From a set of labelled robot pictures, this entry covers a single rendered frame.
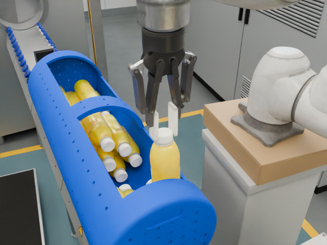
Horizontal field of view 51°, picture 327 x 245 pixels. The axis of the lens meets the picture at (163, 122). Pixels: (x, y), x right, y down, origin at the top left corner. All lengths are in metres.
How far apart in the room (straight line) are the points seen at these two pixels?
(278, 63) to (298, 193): 0.49
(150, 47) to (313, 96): 0.55
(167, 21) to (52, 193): 2.09
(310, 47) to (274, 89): 1.27
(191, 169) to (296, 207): 1.36
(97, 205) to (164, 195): 0.15
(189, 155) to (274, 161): 1.71
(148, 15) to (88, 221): 0.46
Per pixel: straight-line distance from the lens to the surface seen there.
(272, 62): 1.05
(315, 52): 2.28
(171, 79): 0.65
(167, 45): 0.58
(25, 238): 2.13
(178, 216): 0.74
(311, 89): 1.02
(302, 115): 1.03
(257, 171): 1.06
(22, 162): 2.86
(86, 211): 0.80
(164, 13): 0.56
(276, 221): 1.35
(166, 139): 0.70
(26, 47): 2.35
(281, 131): 1.14
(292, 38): 2.42
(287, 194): 1.26
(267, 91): 1.06
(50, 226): 2.34
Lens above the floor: 1.74
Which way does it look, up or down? 34 degrees down
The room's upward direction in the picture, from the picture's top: straight up
